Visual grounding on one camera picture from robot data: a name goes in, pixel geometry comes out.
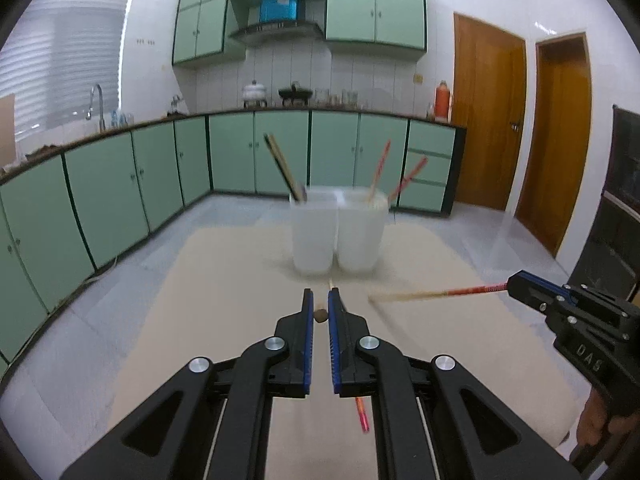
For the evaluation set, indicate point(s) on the dark kitchen countertop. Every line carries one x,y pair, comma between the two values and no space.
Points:
380,112

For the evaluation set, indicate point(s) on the closed wooden door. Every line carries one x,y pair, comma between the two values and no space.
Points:
487,115

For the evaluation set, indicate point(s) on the green upper kitchen cabinets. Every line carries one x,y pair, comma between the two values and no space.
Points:
375,5

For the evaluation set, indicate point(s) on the white window blind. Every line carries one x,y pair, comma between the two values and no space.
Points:
65,50

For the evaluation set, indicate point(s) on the brown board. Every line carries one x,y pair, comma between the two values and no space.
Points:
7,130

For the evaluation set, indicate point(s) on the red thermos flask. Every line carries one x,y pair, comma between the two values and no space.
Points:
442,102

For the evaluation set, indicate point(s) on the red-ended wooden chopstick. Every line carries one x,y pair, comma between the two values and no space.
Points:
380,170
362,415
450,292
410,176

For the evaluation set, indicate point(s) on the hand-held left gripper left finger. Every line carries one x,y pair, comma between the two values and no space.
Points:
308,345

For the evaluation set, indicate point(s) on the wooden door with frame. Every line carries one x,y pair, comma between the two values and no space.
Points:
550,150

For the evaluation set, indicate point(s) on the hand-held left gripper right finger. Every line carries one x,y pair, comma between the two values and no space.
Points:
334,345

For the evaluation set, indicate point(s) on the green cabinet drawer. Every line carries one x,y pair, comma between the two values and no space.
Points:
428,169
431,137
425,197

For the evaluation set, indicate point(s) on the clear plastic bottles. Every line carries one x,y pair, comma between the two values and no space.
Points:
121,119

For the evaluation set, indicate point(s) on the metal kitchen faucet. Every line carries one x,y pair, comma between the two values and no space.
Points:
101,110

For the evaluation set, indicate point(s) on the white lidded pot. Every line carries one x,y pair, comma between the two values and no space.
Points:
255,92

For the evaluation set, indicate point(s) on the green kitchen cabinets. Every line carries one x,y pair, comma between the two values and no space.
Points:
375,5
100,190

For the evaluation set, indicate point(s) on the black cabinet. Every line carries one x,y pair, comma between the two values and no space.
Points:
620,185

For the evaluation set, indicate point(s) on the green lower kitchen cabinets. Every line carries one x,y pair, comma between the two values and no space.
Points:
100,190

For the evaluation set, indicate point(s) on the blue box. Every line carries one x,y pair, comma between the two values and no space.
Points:
279,7

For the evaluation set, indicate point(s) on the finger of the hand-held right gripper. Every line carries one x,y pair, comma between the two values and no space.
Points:
535,292
547,282

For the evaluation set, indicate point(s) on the person's right hand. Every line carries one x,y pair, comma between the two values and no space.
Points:
600,425

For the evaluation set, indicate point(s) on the plain wooden chopstick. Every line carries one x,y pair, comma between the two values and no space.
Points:
286,162
295,180

